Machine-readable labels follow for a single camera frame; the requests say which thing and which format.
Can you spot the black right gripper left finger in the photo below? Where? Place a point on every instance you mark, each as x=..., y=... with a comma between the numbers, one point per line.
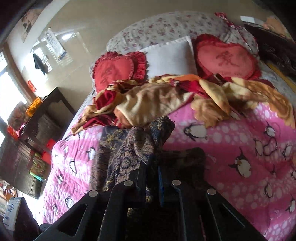
x=100, y=215

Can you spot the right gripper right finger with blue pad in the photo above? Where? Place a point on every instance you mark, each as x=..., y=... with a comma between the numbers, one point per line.
x=192, y=209

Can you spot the dark floral patterned garment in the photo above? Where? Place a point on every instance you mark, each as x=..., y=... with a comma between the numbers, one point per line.
x=121, y=151

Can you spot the pink penguin blanket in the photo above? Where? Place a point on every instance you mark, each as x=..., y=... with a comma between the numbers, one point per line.
x=250, y=162

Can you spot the red box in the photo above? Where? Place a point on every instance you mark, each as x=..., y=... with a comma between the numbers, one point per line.
x=46, y=157
x=50, y=144

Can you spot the dark wooden side table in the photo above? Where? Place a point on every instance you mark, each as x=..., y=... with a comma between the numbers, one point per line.
x=49, y=122

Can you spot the red yellow fleece blanket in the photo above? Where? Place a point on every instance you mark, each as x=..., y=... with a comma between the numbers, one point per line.
x=127, y=103

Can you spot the orange basket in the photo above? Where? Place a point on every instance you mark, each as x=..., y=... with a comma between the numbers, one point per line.
x=33, y=106

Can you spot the red heart pillow left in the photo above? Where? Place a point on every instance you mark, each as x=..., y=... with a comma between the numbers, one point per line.
x=113, y=66

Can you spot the red heart pillow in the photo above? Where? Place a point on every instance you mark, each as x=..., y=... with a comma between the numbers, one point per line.
x=213, y=56
x=113, y=66

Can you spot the white pillow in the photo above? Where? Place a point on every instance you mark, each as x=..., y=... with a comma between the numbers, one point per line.
x=174, y=57

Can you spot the red heart pillow right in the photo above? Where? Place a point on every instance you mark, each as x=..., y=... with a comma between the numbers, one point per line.
x=213, y=56

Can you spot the dark cloth on hook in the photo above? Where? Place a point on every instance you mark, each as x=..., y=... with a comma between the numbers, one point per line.
x=39, y=64

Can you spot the dark carved headboard cabinet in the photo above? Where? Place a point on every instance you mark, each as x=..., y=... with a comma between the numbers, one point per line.
x=275, y=48

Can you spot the floral bolster pillow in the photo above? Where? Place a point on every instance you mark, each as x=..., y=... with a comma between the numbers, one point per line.
x=170, y=26

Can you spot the red wall sticker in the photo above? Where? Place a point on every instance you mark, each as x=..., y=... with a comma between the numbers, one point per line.
x=31, y=86

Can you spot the wall calendar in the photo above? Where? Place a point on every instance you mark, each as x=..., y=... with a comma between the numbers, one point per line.
x=54, y=43

